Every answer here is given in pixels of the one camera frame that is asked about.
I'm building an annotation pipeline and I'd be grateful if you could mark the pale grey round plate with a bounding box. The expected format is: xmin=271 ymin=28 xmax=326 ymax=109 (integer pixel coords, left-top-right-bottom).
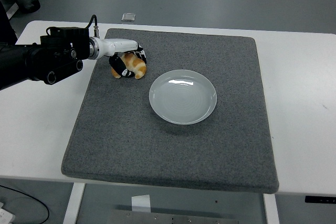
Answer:
xmin=149 ymin=69 xmax=218 ymax=125

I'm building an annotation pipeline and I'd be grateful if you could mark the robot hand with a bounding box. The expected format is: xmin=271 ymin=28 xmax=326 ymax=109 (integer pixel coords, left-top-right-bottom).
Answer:
xmin=94 ymin=37 xmax=148 ymax=78

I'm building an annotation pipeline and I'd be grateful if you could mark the white table leg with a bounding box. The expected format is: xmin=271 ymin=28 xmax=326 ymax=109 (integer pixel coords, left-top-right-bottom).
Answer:
xmin=263 ymin=194 xmax=280 ymax=224
xmin=62 ymin=183 xmax=86 ymax=224

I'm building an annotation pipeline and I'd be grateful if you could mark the small clear floor object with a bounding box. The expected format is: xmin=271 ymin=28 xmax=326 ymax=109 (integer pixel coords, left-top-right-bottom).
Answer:
xmin=121 ymin=12 xmax=137 ymax=22

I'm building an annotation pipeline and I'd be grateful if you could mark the grey felt mat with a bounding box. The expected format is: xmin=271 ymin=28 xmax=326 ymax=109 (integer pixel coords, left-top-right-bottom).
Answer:
xmin=60 ymin=28 xmax=280 ymax=195

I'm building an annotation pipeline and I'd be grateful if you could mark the golden croissant bread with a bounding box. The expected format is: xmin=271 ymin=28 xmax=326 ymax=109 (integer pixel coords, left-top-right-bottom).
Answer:
xmin=110 ymin=52 xmax=147 ymax=80

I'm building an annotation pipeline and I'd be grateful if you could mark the white power strip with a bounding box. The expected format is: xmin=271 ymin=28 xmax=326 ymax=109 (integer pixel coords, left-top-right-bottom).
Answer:
xmin=0 ymin=201 xmax=16 ymax=224

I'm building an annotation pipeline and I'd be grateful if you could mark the white furniture foot bar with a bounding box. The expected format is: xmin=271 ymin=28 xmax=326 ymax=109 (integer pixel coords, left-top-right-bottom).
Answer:
xmin=5 ymin=0 xmax=42 ymax=21

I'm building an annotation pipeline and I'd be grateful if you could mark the black table control panel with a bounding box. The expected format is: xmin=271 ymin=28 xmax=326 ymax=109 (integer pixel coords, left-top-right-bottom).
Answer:
xmin=304 ymin=195 xmax=336 ymax=204

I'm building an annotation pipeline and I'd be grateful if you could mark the black floor cable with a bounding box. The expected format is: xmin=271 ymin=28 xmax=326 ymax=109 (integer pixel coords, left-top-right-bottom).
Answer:
xmin=0 ymin=184 xmax=50 ymax=224

